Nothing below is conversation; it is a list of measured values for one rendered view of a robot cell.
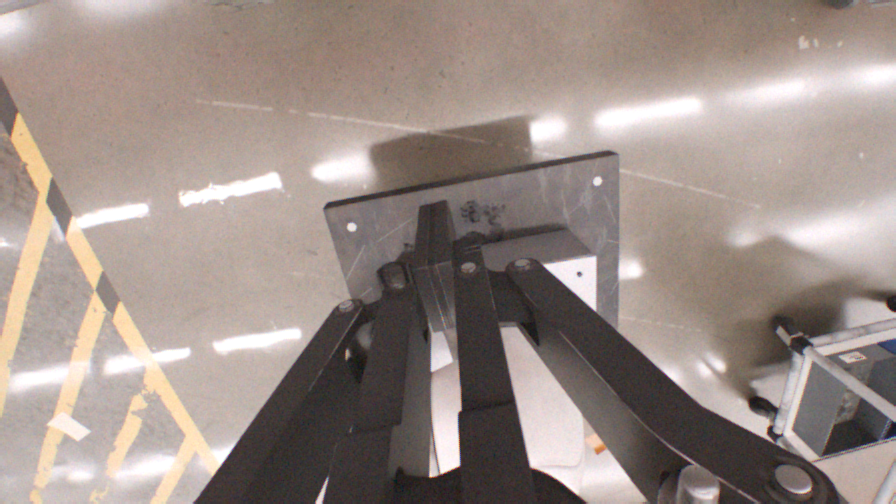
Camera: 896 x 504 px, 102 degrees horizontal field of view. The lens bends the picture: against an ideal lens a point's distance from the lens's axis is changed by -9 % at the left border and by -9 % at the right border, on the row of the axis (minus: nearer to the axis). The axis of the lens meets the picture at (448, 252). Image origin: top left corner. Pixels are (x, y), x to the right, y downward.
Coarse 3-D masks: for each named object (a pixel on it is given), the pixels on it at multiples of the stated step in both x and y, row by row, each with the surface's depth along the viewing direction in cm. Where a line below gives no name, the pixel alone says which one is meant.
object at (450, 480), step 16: (400, 480) 8; (416, 480) 8; (432, 480) 7; (448, 480) 7; (544, 480) 7; (400, 496) 7; (416, 496) 7; (432, 496) 7; (448, 496) 7; (544, 496) 7; (560, 496) 7; (576, 496) 7
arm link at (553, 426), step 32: (512, 352) 51; (448, 384) 48; (544, 384) 46; (448, 416) 45; (544, 416) 42; (576, 416) 45; (448, 448) 44; (544, 448) 40; (576, 448) 42; (576, 480) 41
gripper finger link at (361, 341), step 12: (408, 252) 18; (408, 264) 17; (420, 300) 15; (372, 312) 14; (420, 312) 14; (372, 324) 14; (420, 324) 14; (360, 336) 14; (348, 348) 14; (360, 348) 14
